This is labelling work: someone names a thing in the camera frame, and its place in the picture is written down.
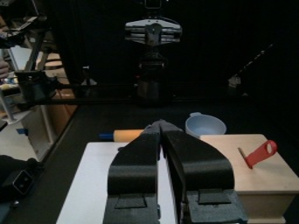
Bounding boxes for red handled toy knife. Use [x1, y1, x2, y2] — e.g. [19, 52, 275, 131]
[238, 139, 279, 170]

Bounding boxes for metal frame corner bracket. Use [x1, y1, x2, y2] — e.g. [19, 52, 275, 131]
[228, 75, 248, 97]

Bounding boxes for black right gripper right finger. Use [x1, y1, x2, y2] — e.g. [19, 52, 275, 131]
[159, 119, 248, 224]

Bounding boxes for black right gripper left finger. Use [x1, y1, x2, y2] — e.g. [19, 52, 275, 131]
[103, 120, 163, 224]

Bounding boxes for white shelf furniture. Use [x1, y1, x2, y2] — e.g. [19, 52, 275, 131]
[0, 46, 53, 160]

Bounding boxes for black device with square lens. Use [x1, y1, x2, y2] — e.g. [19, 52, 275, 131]
[0, 155, 43, 204]

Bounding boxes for light blue cup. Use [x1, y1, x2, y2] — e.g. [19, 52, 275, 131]
[184, 111, 228, 140]

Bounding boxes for wooden knife block box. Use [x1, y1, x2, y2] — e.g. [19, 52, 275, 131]
[198, 133, 299, 224]

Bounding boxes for wooden rolling pin blue handles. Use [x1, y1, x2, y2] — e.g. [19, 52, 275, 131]
[98, 129, 146, 144]

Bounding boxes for white cutting board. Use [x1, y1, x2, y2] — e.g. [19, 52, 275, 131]
[56, 142, 182, 224]

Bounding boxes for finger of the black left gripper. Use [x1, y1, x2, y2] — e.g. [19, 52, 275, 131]
[144, 23, 155, 46]
[154, 23, 164, 46]

